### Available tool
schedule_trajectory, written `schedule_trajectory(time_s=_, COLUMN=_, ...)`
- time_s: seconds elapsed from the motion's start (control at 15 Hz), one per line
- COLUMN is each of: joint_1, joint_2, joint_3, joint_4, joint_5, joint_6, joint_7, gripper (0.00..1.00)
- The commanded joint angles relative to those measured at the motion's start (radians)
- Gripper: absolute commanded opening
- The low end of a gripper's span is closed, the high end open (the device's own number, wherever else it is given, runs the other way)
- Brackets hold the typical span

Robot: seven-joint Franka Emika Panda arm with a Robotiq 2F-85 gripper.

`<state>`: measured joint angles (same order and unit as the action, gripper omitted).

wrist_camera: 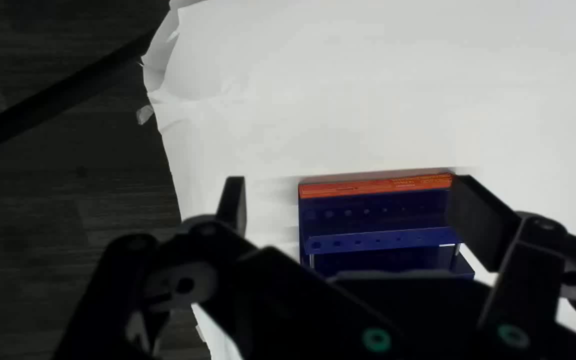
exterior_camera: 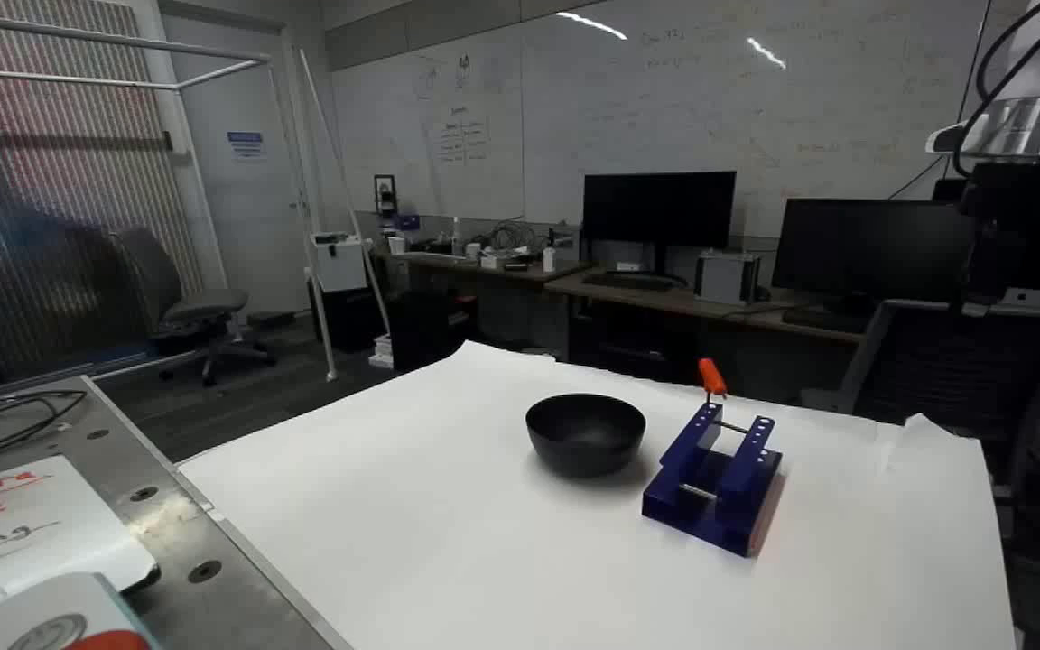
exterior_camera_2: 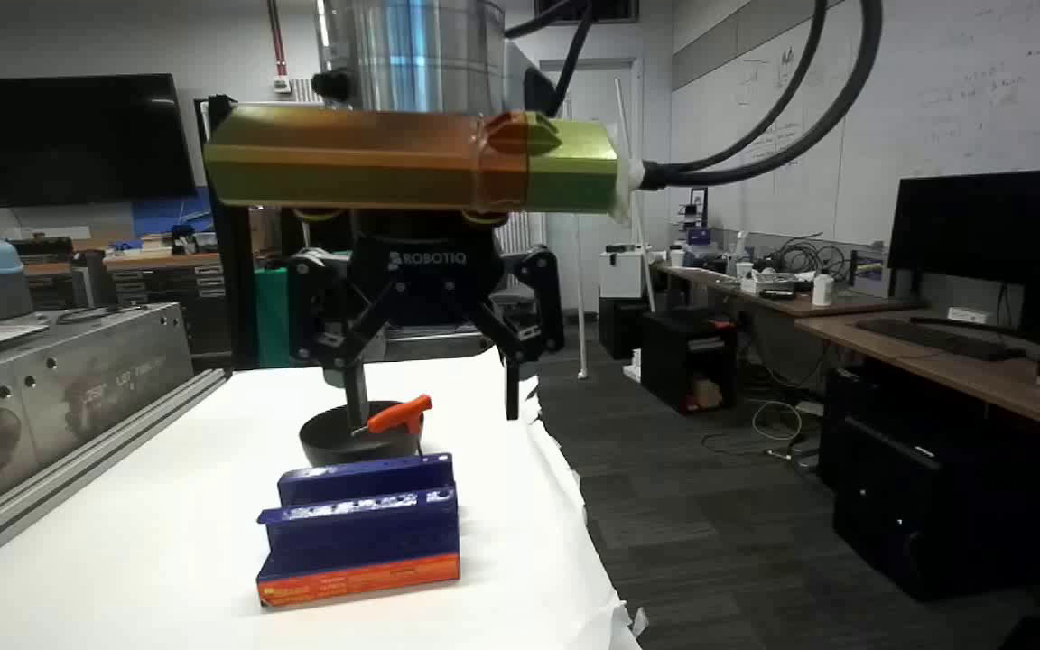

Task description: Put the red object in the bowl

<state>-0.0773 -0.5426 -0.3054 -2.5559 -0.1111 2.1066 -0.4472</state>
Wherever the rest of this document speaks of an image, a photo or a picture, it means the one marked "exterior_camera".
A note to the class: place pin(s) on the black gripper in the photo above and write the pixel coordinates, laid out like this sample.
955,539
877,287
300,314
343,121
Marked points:
1038,227

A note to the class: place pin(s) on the red-orange marker-like object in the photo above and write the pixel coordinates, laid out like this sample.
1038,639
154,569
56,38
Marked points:
713,375

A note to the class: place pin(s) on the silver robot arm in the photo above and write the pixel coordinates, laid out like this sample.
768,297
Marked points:
1032,127

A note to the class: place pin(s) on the black bowl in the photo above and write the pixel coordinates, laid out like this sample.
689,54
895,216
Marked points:
587,433

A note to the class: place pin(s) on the dark grey chair back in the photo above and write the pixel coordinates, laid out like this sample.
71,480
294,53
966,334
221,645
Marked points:
955,363

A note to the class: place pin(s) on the wide black computer monitor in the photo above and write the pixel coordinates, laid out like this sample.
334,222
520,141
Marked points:
868,245

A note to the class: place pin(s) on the white desktop box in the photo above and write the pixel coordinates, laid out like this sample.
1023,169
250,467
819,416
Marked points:
729,277

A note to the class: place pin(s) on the long wooden desk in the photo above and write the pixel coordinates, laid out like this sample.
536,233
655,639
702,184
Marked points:
666,297

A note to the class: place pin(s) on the blue plastic rack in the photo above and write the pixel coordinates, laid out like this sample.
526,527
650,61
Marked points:
713,508

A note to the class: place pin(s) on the cluttered desk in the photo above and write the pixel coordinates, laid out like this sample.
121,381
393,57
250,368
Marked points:
472,264

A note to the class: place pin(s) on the white rolling stand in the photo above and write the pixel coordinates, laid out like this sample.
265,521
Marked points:
337,264

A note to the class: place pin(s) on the blue door sign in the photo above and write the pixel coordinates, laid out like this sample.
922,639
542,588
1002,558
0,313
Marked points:
242,141

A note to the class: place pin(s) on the grey office chair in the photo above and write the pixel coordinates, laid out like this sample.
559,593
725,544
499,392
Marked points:
154,281

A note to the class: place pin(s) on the white paper with handwriting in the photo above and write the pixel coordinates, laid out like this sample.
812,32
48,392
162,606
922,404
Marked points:
26,527

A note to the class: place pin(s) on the white and red booklet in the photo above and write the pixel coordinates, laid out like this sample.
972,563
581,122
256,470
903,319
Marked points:
52,615

